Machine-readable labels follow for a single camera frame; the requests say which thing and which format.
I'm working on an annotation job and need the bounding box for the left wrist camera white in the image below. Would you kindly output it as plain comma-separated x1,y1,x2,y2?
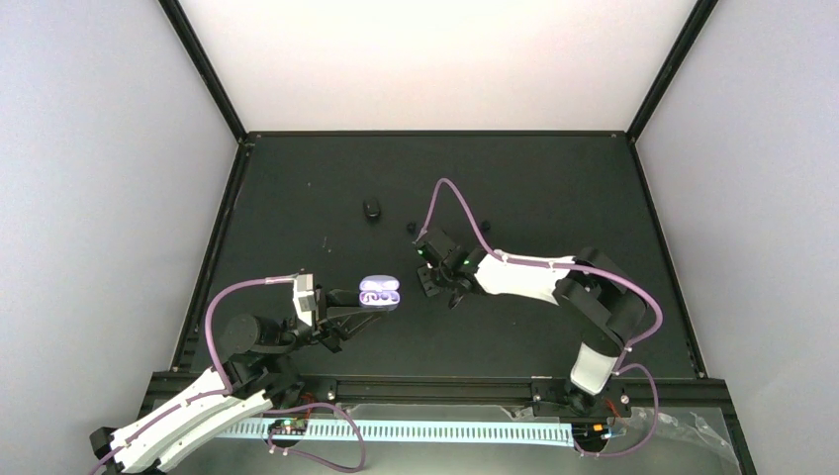
292,274,317,327

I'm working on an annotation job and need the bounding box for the white slotted cable duct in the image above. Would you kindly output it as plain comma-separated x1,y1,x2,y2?
218,418,574,447

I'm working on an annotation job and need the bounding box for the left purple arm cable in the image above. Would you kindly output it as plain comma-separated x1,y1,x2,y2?
88,275,296,475

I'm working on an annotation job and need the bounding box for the right circuit board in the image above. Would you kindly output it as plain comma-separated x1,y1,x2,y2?
572,424,613,440

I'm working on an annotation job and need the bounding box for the black aluminium front rail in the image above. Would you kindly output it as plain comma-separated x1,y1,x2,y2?
301,374,733,416

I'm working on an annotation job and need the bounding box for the lavender earbud charging case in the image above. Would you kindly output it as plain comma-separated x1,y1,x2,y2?
358,274,401,311

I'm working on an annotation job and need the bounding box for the purple earbud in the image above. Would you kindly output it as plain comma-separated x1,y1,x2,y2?
359,292,390,308

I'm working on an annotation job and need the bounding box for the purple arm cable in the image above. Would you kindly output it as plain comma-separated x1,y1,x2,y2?
88,275,296,475
417,178,665,421

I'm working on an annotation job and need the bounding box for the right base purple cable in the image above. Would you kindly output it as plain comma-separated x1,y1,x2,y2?
576,363,660,459

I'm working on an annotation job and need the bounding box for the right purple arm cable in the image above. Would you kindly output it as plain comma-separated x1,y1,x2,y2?
417,178,665,421

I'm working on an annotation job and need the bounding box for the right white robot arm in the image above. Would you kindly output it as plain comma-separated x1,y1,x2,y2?
415,229,650,415

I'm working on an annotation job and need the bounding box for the circuit board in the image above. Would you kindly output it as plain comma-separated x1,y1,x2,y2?
268,419,309,437
572,424,613,440

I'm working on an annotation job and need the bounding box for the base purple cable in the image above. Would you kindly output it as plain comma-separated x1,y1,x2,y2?
576,363,660,459
261,401,368,473

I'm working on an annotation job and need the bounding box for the black charging case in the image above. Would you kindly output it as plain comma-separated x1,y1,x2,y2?
362,197,382,222

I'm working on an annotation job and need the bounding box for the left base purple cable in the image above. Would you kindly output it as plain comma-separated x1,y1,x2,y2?
261,401,368,473

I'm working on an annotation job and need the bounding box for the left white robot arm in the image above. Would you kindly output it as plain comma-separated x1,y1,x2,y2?
90,274,401,474

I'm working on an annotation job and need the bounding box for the left circuit board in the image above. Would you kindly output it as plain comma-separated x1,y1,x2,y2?
268,419,309,437

